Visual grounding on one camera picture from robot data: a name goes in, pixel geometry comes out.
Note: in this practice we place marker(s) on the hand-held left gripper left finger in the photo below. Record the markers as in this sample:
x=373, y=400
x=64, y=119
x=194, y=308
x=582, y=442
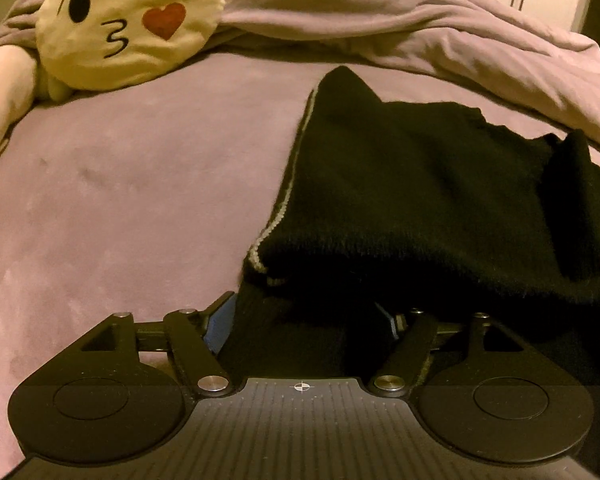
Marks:
x=223, y=324

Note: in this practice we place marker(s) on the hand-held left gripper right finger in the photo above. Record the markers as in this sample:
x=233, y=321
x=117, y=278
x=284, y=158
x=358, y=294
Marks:
x=391, y=326

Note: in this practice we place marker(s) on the black knit garment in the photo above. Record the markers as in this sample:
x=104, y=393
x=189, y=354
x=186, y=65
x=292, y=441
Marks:
x=420, y=200

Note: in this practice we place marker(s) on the pink bed sheet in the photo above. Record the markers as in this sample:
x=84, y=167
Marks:
x=120, y=195

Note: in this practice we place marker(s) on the pink duvet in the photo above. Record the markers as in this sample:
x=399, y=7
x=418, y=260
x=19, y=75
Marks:
x=380, y=15

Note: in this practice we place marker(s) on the yellow kissing face pillow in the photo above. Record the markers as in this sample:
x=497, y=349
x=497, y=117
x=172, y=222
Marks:
x=130, y=22

